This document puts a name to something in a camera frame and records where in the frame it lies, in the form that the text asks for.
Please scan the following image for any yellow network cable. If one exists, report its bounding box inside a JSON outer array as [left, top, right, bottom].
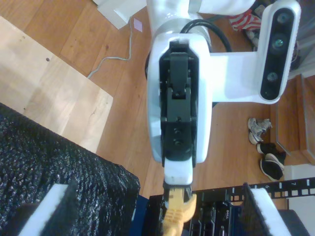
[[161, 186, 197, 236]]

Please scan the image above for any black rack server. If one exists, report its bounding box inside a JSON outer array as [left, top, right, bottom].
[[194, 196, 244, 236]]

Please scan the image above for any black shoe white sole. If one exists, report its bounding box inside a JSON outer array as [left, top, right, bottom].
[[260, 152, 285, 182], [256, 142, 287, 162]]

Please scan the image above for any blue base panel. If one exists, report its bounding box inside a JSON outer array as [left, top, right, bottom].
[[132, 194, 151, 236]]

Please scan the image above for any black bubble wrap mat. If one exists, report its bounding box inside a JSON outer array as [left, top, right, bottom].
[[0, 102, 141, 236]]

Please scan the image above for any pink sticky note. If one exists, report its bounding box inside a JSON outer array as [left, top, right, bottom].
[[132, 17, 144, 32]]

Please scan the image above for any white grey sneaker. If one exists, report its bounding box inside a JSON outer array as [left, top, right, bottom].
[[248, 117, 263, 145], [257, 118, 273, 135]]

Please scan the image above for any white flat sheet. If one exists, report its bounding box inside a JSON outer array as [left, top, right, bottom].
[[92, 0, 148, 30]]

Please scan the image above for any red white striped cloth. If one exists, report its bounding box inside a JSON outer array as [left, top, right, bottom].
[[228, 8, 261, 31]]

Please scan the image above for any black metal rack frame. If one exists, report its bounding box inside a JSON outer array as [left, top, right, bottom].
[[147, 178, 315, 236]]

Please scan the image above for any grey flat cable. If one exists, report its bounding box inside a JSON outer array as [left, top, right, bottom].
[[87, 14, 135, 80]]

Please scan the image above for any gripper camera bar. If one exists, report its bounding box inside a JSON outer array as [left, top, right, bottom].
[[208, 0, 302, 105]]

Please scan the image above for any black cable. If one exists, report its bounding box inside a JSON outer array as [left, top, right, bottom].
[[179, 19, 232, 54]]

